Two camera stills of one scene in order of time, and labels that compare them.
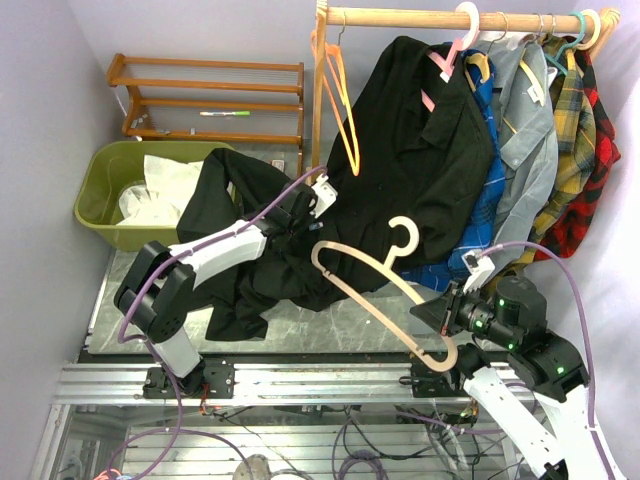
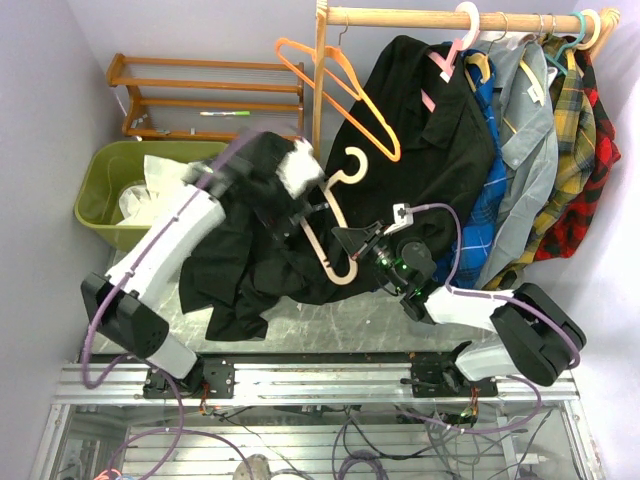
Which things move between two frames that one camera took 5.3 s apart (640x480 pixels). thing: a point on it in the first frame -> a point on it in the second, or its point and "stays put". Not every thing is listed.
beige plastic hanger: [384, 267] -> [341, 177]
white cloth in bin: [161, 200] stays put
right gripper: [435, 311] -> [355, 240]
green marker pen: [225, 113] stays put
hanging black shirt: [411, 140] stays put
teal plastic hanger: [554, 58] stays put
